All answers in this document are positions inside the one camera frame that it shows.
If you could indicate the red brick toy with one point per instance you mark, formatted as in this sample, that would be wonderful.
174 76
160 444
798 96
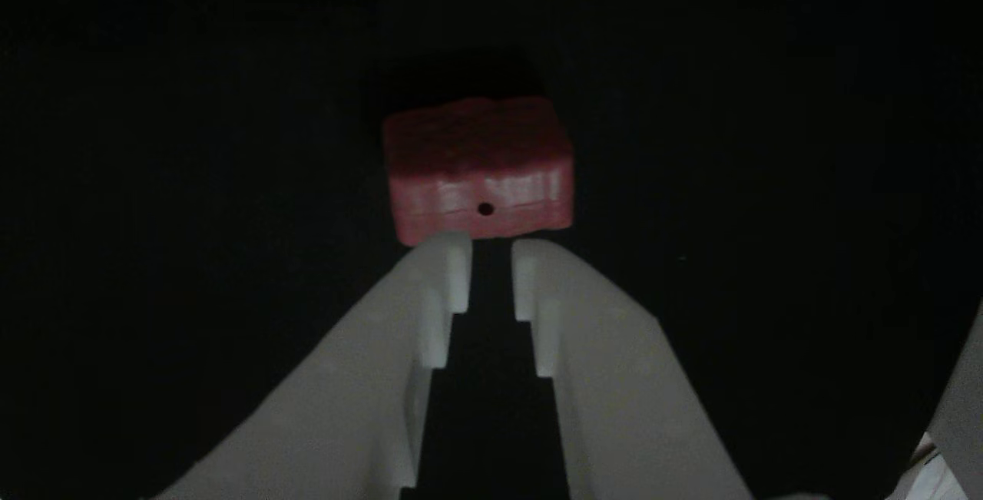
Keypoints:
476 166

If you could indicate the black mouse mat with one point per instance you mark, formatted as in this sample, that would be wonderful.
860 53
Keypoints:
153 100

